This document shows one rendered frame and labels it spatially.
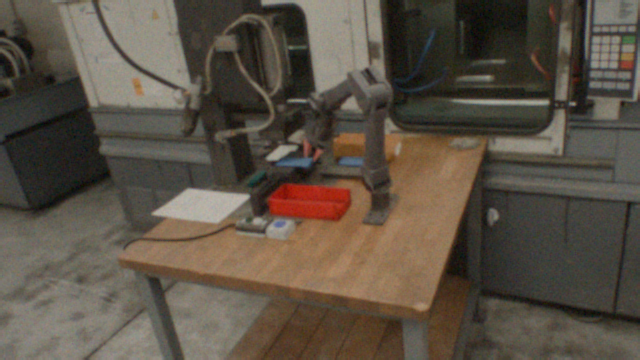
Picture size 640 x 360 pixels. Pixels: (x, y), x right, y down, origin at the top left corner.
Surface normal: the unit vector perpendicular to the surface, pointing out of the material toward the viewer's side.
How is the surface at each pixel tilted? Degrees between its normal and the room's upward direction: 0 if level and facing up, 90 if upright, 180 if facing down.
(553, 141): 90
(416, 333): 90
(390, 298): 0
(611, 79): 97
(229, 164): 90
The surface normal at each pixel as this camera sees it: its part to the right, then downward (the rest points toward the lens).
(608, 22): -0.60, 0.50
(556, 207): -0.44, 0.42
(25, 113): 0.88, 0.08
